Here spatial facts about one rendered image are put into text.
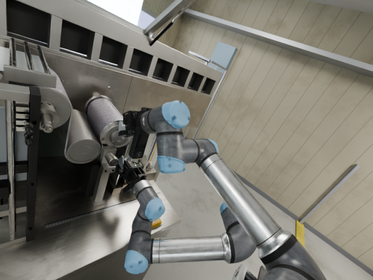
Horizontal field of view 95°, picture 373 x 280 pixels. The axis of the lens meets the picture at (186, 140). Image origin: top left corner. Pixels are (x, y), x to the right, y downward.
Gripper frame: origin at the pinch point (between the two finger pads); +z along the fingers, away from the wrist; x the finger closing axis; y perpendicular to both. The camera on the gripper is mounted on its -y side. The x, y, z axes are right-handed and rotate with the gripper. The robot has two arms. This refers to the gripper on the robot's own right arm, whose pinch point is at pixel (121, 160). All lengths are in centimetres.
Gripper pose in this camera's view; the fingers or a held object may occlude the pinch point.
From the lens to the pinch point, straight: 91.5
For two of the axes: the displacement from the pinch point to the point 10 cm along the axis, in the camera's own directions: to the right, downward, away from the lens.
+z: -5.9, -5.5, 5.8
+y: 3.9, -8.3, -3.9
